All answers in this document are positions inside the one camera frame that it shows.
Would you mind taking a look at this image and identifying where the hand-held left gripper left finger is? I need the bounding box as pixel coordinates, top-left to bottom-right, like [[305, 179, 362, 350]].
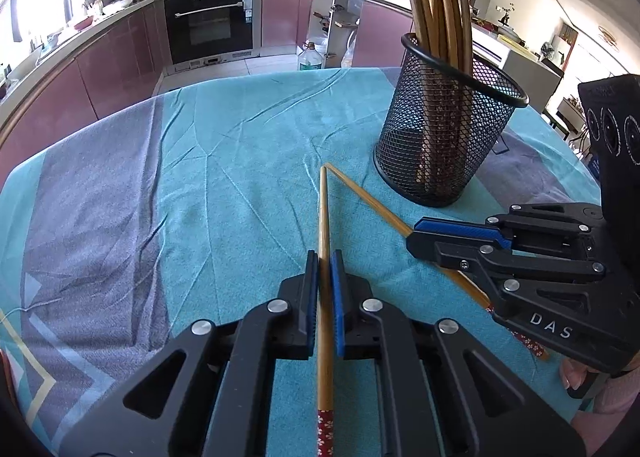
[[60, 251, 320, 457]]

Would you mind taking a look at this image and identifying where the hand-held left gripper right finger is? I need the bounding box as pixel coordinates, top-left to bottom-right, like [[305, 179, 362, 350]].
[[329, 250, 587, 457]]

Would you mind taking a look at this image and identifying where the person's pink clothing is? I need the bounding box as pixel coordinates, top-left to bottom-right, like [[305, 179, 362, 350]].
[[571, 362, 640, 457]]

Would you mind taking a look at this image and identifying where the person's right hand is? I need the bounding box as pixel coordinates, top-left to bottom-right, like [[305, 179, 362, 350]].
[[560, 361, 584, 387]]

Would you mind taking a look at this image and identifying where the clear plastic bag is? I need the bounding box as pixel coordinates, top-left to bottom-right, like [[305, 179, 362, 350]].
[[342, 31, 362, 69]]

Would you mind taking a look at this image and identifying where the bunch of bamboo chopsticks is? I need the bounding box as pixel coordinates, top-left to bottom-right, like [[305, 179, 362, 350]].
[[393, 0, 475, 188]]

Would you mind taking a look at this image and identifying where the black built-in oven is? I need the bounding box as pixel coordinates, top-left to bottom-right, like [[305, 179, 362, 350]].
[[162, 0, 262, 66]]

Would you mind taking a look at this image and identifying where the black mesh holder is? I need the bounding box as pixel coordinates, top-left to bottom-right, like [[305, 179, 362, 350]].
[[373, 32, 530, 208]]

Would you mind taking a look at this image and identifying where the red-handled bamboo chopstick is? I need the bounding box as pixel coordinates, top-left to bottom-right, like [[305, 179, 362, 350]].
[[324, 162, 550, 361], [316, 166, 335, 457]]

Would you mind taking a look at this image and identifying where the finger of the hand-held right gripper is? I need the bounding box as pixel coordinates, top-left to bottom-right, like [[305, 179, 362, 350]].
[[414, 204, 607, 260], [405, 231, 609, 299]]

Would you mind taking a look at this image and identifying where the teal and grey tablecloth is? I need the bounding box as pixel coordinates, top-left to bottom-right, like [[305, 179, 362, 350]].
[[0, 66, 603, 457]]

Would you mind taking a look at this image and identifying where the large plastic oil bottle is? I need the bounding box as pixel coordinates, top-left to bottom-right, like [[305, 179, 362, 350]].
[[298, 40, 327, 72]]

